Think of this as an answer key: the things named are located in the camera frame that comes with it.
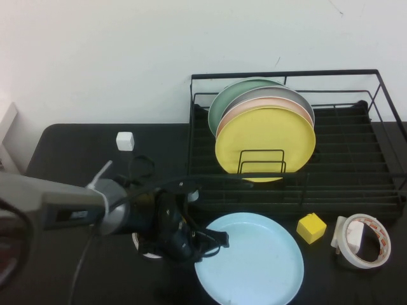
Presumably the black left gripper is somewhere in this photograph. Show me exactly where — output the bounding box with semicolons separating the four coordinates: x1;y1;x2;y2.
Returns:
139;186;231;263

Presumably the light blue plate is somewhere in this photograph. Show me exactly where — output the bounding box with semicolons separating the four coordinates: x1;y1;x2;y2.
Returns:
194;212;305;305

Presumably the yellow plate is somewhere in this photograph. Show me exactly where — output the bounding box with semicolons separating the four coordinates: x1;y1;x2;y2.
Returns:
214;106;317;183

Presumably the pink plate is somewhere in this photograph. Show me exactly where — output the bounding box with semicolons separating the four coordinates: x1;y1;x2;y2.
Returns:
216;97;314;138

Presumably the green plate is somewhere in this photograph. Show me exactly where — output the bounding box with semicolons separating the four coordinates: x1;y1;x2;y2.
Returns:
207;78;287;137

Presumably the grey plate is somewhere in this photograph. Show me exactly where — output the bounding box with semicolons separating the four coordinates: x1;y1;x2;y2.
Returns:
222;85;316;128

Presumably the white tape roll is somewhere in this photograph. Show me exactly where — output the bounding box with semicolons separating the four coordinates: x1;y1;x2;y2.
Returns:
132;231;163;260
337;213;391;269

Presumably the yellow foam cube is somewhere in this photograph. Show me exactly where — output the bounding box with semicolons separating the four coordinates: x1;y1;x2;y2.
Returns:
296;212;328;245

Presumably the white cube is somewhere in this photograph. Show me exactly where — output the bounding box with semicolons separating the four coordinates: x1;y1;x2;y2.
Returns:
116;132;135;152

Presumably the white power adapter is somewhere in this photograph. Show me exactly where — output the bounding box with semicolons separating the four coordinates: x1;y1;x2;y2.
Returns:
330;215;365;255

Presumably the black plastic drip tray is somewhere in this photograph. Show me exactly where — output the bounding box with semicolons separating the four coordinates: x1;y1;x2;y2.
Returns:
188;100;407;222

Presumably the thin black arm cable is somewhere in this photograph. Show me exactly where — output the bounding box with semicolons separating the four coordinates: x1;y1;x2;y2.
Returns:
85;154;256;236

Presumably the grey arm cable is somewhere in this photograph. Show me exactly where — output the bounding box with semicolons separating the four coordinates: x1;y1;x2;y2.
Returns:
67;222;97;305

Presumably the thick black cable loop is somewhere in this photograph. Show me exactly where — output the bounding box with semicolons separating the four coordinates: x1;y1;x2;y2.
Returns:
0;196;35;288

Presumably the black wire dish rack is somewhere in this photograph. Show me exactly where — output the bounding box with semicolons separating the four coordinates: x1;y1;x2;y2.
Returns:
186;69;407;224

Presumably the white wall panel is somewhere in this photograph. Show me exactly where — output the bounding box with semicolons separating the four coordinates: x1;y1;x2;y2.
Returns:
0;101;20;147

